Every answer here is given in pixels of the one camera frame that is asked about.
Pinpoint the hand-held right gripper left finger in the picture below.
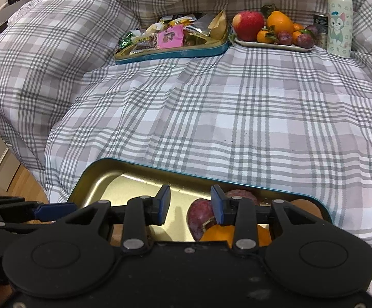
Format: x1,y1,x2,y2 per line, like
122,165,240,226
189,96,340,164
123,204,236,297
56,184,171,252

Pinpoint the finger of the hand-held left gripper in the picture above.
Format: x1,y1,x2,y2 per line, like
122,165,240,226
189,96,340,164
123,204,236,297
0,194,77,223
0,221,58,235

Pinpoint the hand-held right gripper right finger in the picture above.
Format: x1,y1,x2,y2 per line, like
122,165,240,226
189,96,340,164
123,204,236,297
210,184,322,252

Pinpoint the gold tin tray blue rim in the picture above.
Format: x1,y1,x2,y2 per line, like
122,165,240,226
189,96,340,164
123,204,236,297
67,158,332,244

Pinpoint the brown kiwi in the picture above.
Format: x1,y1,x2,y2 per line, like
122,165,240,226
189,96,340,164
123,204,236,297
289,199,324,220

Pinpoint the grey plaid blanket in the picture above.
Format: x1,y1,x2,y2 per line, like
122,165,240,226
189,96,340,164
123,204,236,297
0,0,372,304

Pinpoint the blue snack tin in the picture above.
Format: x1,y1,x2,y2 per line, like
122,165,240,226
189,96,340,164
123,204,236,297
114,22,232,65

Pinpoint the white rectangular tray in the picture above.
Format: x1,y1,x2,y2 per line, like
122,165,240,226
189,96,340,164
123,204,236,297
234,35,315,53

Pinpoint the pink snack packet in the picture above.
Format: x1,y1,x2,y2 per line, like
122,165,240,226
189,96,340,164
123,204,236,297
157,25,184,50

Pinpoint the green candy wrapper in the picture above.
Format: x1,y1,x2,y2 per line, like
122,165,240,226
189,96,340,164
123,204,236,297
118,30,133,50

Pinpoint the mandarin with leaves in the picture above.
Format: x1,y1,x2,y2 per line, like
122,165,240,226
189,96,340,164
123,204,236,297
257,29,278,44

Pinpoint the tan paper packet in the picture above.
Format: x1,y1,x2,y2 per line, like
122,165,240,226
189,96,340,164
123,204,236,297
208,9,228,39

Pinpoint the silver foil packet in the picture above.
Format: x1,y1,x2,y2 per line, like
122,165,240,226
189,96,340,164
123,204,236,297
186,13,217,36

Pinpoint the red apple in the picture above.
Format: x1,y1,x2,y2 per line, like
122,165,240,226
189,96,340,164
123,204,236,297
232,11,265,42

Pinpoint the dark drink can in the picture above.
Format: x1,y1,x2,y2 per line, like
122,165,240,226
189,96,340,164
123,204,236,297
313,13,329,49

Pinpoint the white cartoon thermos bottle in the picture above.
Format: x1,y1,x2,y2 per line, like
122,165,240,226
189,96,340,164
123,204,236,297
327,0,354,59

